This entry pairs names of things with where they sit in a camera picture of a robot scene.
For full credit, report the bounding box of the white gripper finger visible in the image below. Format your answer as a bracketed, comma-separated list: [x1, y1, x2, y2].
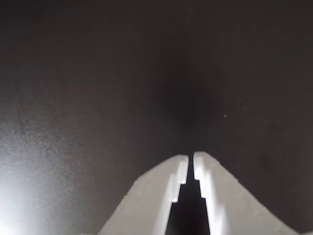
[97, 154, 189, 235]
[193, 151, 302, 235]

